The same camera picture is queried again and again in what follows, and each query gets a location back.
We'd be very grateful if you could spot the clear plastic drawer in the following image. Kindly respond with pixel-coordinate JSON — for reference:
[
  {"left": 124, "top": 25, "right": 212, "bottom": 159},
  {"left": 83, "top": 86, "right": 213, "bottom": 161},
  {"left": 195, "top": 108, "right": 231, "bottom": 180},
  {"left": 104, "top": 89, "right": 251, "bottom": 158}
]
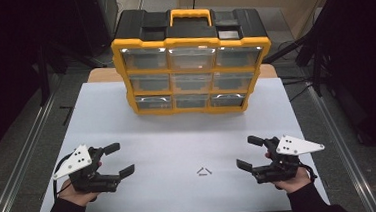
[{"left": 134, "top": 93, "right": 174, "bottom": 113}]

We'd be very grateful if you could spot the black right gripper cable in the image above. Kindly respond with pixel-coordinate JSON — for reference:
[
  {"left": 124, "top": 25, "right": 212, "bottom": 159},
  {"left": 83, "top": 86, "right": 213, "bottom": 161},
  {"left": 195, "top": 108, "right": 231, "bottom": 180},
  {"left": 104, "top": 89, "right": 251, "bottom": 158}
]
[{"left": 298, "top": 160, "right": 320, "bottom": 183}]

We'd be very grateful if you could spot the grid of clear drawers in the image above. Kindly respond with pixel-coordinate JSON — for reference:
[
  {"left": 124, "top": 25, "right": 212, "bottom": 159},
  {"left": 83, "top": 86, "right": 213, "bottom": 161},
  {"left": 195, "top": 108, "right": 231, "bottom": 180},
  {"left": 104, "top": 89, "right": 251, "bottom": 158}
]
[{"left": 120, "top": 39, "right": 266, "bottom": 115}]

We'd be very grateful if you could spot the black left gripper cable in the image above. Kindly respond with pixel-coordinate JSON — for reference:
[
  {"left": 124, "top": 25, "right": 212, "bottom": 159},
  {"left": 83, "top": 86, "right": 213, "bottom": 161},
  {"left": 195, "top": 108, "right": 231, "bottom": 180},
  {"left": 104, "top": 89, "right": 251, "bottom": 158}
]
[{"left": 49, "top": 153, "right": 75, "bottom": 202}]

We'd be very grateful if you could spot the black metal stand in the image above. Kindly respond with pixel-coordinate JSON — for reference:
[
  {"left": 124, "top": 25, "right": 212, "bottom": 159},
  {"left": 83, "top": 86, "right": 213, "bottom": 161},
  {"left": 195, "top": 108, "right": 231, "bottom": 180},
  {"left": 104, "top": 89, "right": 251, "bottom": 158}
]
[{"left": 260, "top": 30, "right": 327, "bottom": 102}]

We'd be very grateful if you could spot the metal floor rail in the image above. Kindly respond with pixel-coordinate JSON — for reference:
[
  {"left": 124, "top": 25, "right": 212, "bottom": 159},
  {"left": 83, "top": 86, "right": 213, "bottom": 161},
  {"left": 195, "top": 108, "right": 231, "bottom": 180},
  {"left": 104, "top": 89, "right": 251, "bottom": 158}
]
[
  {"left": 0, "top": 73, "right": 72, "bottom": 212},
  {"left": 306, "top": 76, "right": 376, "bottom": 212}
]

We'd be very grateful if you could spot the person's right hand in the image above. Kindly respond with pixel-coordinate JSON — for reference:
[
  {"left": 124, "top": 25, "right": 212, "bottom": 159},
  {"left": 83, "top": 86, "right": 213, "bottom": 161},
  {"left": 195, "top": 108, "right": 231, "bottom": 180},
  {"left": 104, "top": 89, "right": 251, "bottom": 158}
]
[{"left": 273, "top": 167, "right": 314, "bottom": 195}]

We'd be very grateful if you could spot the black cabinet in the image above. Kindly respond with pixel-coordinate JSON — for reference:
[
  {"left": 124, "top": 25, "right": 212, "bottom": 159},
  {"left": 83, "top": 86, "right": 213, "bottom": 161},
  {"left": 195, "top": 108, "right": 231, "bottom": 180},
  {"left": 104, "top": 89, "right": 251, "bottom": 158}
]
[{"left": 77, "top": 0, "right": 122, "bottom": 57}]

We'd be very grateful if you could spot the black floor cable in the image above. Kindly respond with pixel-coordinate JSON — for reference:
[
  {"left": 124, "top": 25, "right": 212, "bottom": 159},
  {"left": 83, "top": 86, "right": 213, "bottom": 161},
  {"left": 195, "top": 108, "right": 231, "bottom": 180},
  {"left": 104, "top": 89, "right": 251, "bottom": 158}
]
[{"left": 275, "top": 38, "right": 315, "bottom": 104}]

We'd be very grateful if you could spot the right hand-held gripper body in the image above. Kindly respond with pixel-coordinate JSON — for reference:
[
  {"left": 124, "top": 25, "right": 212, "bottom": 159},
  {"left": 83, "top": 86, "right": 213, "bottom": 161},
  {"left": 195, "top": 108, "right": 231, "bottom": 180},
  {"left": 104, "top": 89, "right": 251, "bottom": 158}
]
[{"left": 249, "top": 132, "right": 328, "bottom": 186}]

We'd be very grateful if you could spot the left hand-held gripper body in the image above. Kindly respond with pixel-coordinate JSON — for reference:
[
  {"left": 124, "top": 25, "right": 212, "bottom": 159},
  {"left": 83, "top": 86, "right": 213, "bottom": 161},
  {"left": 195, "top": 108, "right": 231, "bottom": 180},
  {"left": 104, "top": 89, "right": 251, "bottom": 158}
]
[{"left": 50, "top": 141, "right": 123, "bottom": 197}]

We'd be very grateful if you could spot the person's left hand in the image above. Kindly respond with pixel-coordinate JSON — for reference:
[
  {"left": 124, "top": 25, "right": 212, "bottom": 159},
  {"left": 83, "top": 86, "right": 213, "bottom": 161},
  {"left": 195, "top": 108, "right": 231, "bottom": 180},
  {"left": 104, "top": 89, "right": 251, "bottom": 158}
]
[{"left": 56, "top": 176, "right": 101, "bottom": 209}]

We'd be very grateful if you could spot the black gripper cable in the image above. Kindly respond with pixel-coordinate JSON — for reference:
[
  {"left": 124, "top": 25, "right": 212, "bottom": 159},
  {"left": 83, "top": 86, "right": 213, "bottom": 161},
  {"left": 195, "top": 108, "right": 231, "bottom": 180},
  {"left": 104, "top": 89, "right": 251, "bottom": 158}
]
[
  {"left": 49, "top": 153, "right": 75, "bottom": 202},
  {"left": 298, "top": 160, "right": 320, "bottom": 183}
]

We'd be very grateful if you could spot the yellow black organizer case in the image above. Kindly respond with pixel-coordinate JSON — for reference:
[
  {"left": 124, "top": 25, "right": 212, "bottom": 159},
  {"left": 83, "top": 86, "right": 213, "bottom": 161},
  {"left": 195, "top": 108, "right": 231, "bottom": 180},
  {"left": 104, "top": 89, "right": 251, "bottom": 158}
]
[{"left": 107, "top": 0, "right": 276, "bottom": 122}]

